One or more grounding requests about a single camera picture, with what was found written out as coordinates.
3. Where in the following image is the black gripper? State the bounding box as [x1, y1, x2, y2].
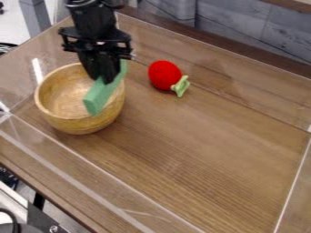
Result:
[58, 3, 132, 85]

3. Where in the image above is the green rectangular block stick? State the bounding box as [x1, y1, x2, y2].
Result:
[82, 59, 128, 116]

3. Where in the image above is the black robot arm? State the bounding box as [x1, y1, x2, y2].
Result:
[58, 0, 132, 85]

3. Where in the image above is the brown wooden bowl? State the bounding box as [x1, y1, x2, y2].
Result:
[33, 63, 125, 135]

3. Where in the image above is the red plush strawberry toy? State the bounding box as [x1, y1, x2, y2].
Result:
[148, 60, 190, 97]

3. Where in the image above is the black equipment bottom left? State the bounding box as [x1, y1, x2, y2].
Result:
[0, 203, 70, 233]

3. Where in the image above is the clear acrylic front wall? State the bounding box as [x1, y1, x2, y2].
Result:
[0, 109, 204, 233]

